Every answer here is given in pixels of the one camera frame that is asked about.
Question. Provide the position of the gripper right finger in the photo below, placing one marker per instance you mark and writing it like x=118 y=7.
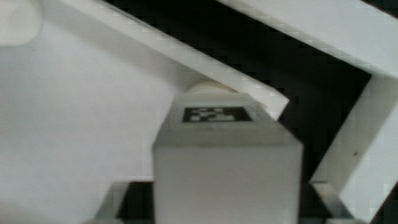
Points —
x=322 y=208

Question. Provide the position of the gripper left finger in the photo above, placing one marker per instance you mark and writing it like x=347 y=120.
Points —
x=128 y=204

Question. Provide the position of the white square tabletop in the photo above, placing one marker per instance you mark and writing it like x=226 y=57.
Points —
x=91 y=74

